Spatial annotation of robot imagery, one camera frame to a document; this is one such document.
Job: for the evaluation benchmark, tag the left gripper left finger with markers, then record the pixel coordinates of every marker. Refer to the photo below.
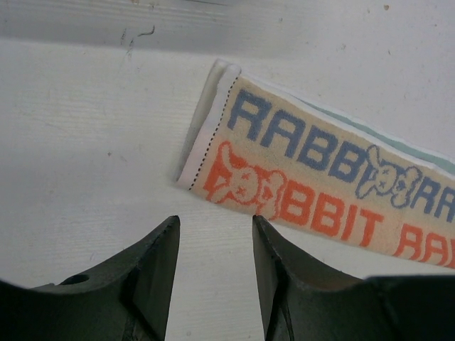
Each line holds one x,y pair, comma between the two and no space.
126,297

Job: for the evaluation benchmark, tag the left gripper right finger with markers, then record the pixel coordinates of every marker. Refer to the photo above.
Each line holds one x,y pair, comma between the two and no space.
302,298

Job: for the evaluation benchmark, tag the rabbit print towel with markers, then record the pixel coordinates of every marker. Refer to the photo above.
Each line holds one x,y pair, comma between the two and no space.
260,150

